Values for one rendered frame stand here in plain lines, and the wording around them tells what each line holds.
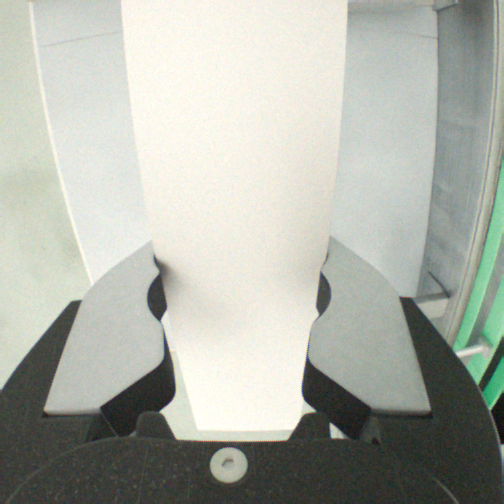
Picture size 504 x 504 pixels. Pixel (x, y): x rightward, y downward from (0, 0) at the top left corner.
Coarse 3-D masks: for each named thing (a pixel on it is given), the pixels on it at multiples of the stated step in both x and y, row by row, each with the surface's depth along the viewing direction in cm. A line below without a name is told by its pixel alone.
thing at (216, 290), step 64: (128, 0) 6; (192, 0) 7; (256, 0) 7; (320, 0) 7; (128, 64) 7; (192, 64) 7; (256, 64) 7; (320, 64) 7; (192, 128) 8; (256, 128) 8; (320, 128) 8; (192, 192) 9; (256, 192) 9; (320, 192) 9; (192, 256) 11; (256, 256) 11; (320, 256) 11; (192, 320) 12; (256, 320) 12; (192, 384) 14; (256, 384) 14
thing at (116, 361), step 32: (128, 256) 10; (96, 288) 9; (128, 288) 9; (160, 288) 10; (96, 320) 8; (128, 320) 8; (160, 320) 10; (64, 352) 7; (96, 352) 7; (128, 352) 7; (160, 352) 7; (64, 384) 6; (96, 384) 6; (128, 384) 6; (160, 384) 7; (128, 416) 6
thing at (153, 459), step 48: (144, 432) 5; (48, 480) 4; (96, 480) 4; (144, 480) 4; (192, 480) 4; (240, 480) 4; (288, 480) 4; (336, 480) 4; (384, 480) 4; (432, 480) 4
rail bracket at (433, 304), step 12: (432, 276) 49; (432, 288) 49; (420, 300) 45; (432, 300) 45; (444, 300) 44; (432, 312) 46; (444, 312) 46; (468, 348) 37; (480, 348) 36; (492, 348) 35
